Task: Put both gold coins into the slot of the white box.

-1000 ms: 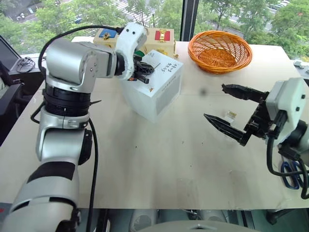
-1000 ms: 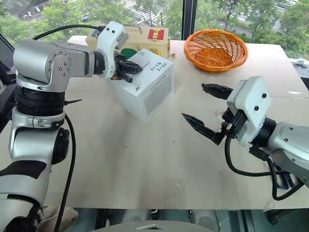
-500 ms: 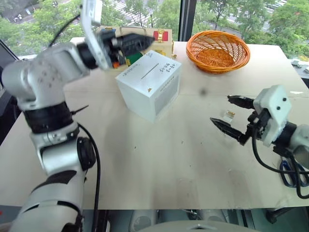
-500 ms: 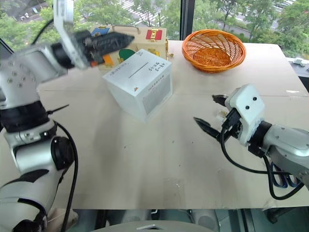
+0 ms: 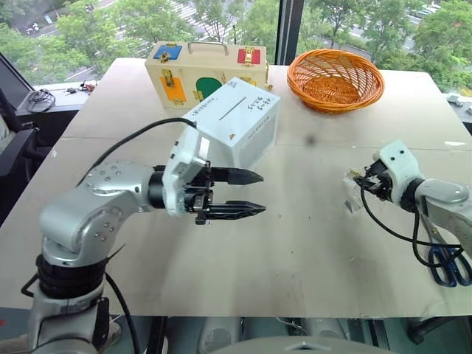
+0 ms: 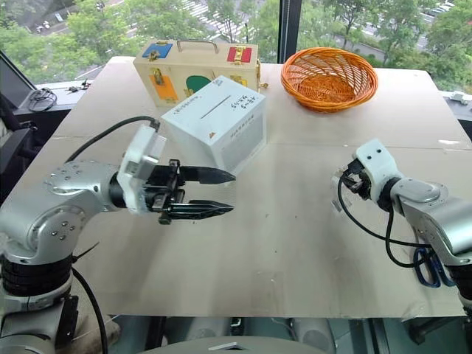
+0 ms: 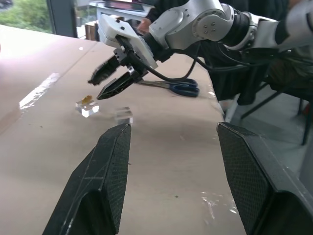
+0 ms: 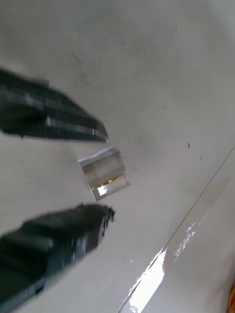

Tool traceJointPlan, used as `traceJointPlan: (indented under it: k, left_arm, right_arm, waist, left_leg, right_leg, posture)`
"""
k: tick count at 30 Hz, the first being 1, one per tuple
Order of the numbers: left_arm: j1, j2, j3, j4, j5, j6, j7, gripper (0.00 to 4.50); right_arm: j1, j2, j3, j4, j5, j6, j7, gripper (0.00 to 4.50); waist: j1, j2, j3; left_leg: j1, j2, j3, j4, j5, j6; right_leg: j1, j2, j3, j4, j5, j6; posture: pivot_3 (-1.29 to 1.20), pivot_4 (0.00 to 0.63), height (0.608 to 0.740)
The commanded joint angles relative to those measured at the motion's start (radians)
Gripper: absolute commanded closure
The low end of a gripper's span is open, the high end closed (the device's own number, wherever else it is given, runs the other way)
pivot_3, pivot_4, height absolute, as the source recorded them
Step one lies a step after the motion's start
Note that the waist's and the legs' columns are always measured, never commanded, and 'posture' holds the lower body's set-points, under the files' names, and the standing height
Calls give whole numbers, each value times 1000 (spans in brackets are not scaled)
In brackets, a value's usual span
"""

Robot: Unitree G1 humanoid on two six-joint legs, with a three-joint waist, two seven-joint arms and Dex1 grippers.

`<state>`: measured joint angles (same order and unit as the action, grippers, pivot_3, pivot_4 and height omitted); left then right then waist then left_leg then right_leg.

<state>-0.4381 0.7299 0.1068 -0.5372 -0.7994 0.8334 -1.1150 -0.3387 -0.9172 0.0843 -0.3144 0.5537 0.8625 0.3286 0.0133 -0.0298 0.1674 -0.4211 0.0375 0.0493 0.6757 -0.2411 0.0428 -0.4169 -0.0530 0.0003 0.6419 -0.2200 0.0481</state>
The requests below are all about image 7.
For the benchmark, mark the dark window frame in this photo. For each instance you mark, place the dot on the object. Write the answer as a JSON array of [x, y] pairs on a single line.
[[62, 17]]

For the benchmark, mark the white background table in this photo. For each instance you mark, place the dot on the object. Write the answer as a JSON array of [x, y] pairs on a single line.
[[107, 8]]

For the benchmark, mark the brown cardboard box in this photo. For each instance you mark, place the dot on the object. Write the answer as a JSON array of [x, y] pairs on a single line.
[[91, 30]]

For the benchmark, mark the person in dark clothes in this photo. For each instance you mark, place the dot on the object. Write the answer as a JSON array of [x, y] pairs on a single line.
[[227, 78]]

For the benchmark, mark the black metal chair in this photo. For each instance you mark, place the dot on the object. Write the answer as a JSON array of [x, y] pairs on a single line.
[[269, 98]]

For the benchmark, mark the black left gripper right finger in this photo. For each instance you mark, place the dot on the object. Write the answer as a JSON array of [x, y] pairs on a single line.
[[256, 176]]

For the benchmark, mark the silver robot body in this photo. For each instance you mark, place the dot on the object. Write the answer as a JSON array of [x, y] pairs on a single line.
[[299, 22]]

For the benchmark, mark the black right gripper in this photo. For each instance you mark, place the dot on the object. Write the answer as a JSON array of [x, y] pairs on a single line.
[[132, 61]]

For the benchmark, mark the bystander bare hand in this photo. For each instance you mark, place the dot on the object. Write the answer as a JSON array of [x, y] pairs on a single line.
[[145, 25]]

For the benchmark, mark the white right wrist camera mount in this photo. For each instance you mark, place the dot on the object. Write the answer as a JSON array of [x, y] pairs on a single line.
[[115, 27]]

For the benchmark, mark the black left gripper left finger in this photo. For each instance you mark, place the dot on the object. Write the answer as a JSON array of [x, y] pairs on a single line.
[[97, 176]]

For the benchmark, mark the clear acrylic block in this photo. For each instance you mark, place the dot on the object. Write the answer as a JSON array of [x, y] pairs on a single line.
[[89, 110], [123, 115]]

